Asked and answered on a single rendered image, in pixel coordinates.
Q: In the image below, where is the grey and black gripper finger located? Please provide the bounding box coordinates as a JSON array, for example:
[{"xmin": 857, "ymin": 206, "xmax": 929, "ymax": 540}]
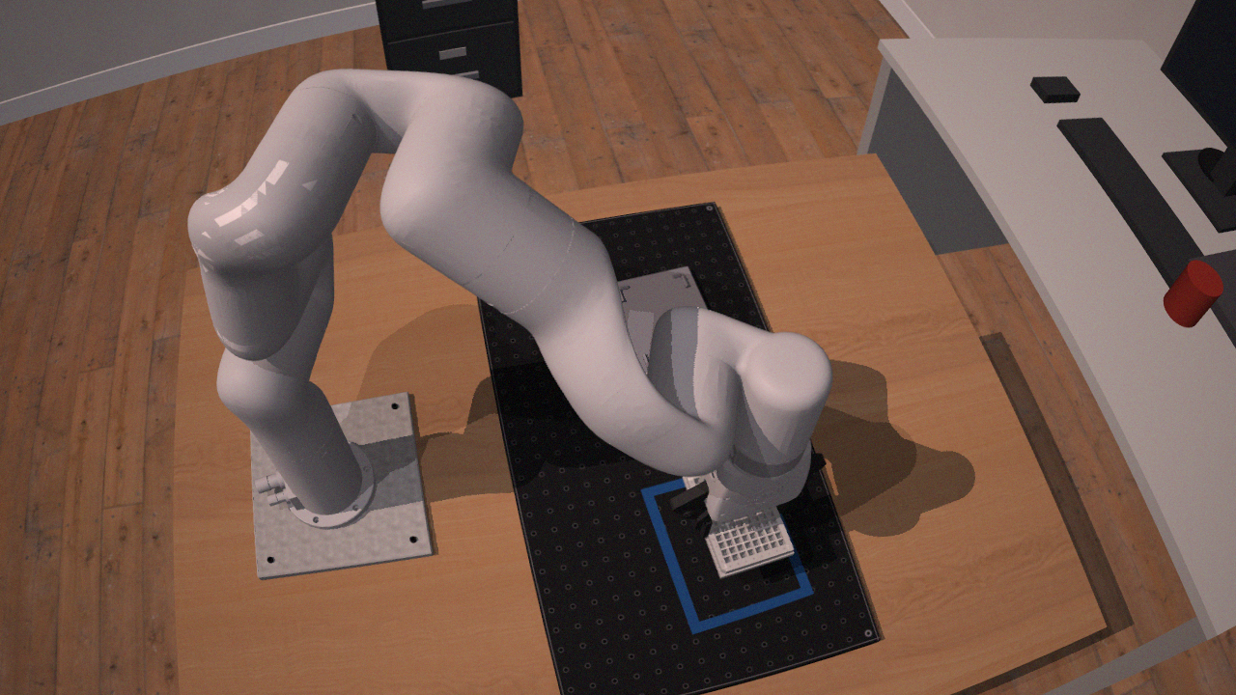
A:
[
  {"xmin": 776, "ymin": 454, "xmax": 827, "ymax": 514},
  {"xmin": 669, "ymin": 481, "xmax": 712, "ymax": 538}
]

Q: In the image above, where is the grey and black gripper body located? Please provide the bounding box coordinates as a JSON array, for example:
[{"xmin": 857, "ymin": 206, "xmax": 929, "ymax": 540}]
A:
[{"xmin": 700, "ymin": 441, "xmax": 811, "ymax": 522}]

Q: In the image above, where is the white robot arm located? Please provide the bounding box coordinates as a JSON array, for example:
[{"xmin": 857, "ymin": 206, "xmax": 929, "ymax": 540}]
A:
[{"xmin": 187, "ymin": 69, "xmax": 832, "ymax": 531}]

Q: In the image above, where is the blue taped rectangle outline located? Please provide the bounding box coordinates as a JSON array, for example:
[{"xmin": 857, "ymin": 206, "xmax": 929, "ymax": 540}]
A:
[{"xmin": 641, "ymin": 479, "xmax": 815, "ymax": 634}]

